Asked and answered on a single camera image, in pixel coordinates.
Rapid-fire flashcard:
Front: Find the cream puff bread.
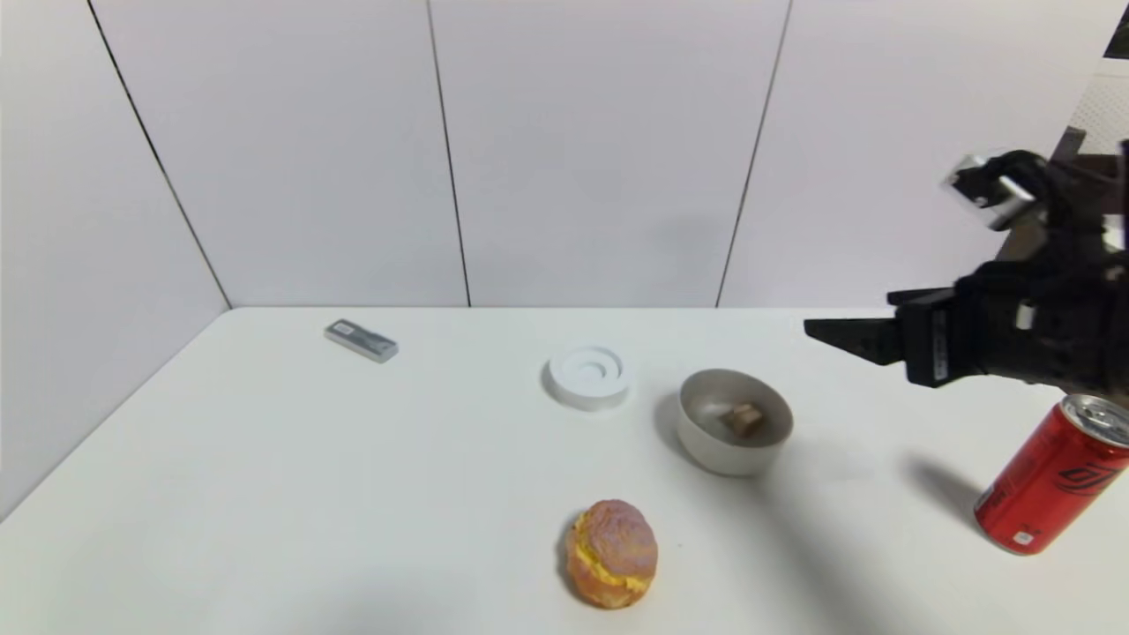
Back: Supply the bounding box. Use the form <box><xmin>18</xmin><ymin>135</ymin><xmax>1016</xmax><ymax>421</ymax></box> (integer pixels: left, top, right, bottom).
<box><xmin>564</xmin><ymin>499</ymin><xmax>659</xmax><ymax>609</ymax></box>

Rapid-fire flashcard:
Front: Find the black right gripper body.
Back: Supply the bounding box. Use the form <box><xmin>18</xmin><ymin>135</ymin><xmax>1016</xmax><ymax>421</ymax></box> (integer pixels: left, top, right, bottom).
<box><xmin>894</xmin><ymin>274</ymin><xmax>1041</xmax><ymax>389</ymax></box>

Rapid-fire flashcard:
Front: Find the red soda can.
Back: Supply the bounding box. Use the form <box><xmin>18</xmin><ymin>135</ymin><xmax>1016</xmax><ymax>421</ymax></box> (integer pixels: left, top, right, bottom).
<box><xmin>974</xmin><ymin>393</ymin><xmax>1129</xmax><ymax>556</ymax></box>

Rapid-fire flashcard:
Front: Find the small wooden cube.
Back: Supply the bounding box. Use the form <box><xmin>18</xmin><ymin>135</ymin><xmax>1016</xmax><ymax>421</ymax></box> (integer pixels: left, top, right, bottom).
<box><xmin>725</xmin><ymin>403</ymin><xmax>766</xmax><ymax>439</ymax></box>

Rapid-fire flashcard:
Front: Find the dark woven basket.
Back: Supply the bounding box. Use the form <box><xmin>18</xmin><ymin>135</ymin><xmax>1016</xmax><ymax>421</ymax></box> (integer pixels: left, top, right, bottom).
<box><xmin>1055</xmin><ymin>128</ymin><xmax>1129</xmax><ymax>216</ymax></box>

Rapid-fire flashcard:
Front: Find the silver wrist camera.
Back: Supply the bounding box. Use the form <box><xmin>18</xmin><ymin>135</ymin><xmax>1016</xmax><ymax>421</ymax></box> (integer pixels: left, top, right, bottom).
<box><xmin>942</xmin><ymin>152</ymin><xmax>1050</xmax><ymax>232</ymax></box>

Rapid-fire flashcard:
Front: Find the beige round bowl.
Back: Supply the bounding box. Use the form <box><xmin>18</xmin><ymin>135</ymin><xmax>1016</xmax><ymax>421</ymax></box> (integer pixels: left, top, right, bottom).
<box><xmin>677</xmin><ymin>369</ymin><xmax>794</xmax><ymax>477</ymax></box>

